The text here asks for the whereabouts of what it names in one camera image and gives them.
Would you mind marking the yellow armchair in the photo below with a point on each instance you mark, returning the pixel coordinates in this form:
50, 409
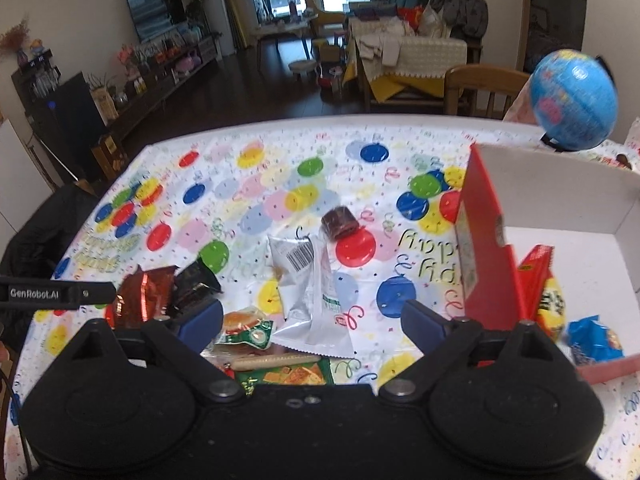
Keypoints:
325, 15

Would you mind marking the red-brown foil snack packet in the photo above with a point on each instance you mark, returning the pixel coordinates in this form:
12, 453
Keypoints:
142, 295

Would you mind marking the green cracker packet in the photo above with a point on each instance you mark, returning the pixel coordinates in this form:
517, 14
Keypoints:
290, 375

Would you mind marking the black jacket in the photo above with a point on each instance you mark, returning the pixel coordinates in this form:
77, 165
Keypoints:
45, 230

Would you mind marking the sofa with beige cover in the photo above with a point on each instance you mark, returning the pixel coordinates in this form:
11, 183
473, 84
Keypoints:
420, 55

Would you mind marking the red cardboard box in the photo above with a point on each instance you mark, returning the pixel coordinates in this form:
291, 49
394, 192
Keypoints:
485, 240

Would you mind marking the dried flower bouquet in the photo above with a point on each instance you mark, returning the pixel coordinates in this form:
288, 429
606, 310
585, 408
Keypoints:
15, 35

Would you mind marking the black cabinet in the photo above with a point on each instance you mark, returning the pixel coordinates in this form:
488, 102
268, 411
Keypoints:
65, 120

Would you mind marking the black foil snack packet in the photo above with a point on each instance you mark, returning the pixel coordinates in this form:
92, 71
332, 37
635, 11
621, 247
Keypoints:
195, 282

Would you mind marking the balloon-print tablecloth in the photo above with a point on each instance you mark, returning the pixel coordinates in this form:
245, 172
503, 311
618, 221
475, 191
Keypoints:
325, 135

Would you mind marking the round wooden stool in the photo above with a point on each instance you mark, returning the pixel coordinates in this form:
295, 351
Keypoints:
303, 67

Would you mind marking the blue snack packet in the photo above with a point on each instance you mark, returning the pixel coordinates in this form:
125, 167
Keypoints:
595, 340

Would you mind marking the beige snack stick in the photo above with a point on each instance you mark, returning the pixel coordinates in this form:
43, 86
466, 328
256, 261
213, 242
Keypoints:
270, 360

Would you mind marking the red snack packet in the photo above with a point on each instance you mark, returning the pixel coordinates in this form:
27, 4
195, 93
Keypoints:
535, 270

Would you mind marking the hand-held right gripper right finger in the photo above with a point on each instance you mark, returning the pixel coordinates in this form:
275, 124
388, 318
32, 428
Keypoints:
424, 322

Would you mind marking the green burger-print snack packet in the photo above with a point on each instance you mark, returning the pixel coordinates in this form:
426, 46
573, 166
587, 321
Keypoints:
245, 327

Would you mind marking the blue globe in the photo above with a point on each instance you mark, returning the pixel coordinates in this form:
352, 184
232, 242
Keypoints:
572, 100

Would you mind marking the small light table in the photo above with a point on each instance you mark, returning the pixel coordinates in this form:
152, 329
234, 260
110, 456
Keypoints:
280, 32

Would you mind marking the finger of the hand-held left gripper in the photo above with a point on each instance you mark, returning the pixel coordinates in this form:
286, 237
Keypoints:
45, 293

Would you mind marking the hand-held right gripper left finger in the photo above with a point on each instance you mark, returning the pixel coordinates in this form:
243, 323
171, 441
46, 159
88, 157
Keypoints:
201, 322

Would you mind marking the silver snack packet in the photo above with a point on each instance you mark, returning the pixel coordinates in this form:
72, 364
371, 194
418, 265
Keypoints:
310, 305

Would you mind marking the wooden chair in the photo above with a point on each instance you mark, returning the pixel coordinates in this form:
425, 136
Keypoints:
480, 85

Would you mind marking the long dark television cabinet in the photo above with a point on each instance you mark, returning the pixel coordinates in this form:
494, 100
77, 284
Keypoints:
160, 85

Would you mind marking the flat-screen television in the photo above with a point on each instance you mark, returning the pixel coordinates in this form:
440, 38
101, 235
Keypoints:
155, 10

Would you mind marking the dark red wrapped candy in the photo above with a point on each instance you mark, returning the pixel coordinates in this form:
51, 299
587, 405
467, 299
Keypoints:
340, 222

